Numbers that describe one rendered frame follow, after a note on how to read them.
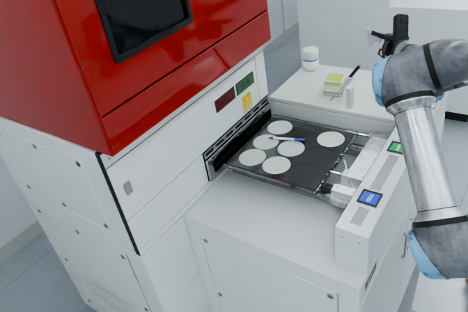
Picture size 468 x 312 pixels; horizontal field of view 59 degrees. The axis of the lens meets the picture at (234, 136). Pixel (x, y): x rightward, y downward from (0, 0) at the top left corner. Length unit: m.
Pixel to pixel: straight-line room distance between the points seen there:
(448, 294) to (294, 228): 0.45
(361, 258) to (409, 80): 0.48
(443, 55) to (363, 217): 0.46
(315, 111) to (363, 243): 0.68
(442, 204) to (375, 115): 0.63
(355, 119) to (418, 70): 0.60
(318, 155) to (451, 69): 0.61
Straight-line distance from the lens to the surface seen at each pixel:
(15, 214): 2.90
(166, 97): 1.20
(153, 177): 1.31
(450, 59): 1.07
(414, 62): 1.07
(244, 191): 1.51
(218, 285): 1.67
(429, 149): 1.05
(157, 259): 1.46
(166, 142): 1.31
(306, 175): 1.42
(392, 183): 1.31
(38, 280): 2.75
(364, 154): 1.54
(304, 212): 1.41
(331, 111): 1.65
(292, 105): 1.72
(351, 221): 1.19
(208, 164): 1.49
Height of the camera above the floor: 1.81
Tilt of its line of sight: 33 degrees down
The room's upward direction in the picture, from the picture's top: 10 degrees counter-clockwise
